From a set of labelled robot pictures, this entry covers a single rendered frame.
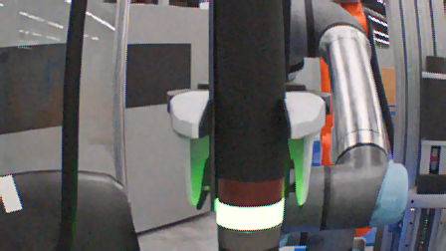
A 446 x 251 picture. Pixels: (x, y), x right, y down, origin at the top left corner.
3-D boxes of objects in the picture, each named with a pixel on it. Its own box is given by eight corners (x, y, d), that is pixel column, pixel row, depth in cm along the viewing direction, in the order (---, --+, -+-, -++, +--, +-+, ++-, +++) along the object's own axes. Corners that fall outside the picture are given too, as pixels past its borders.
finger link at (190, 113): (203, 232, 23) (243, 188, 32) (201, 102, 22) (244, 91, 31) (142, 224, 23) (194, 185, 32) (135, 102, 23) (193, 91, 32)
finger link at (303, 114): (342, 224, 23) (305, 185, 32) (350, 104, 22) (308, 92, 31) (283, 232, 22) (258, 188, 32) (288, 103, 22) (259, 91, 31)
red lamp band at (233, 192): (231, 209, 23) (231, 184, 23) (207, 192, 26) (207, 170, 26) (295, 200, 24) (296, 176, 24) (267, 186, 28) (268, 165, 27)
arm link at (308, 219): (317, 255, 50) (327, 157, 49) (214, 255, 51) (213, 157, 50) (316, 233, 57) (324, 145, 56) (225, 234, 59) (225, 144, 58)
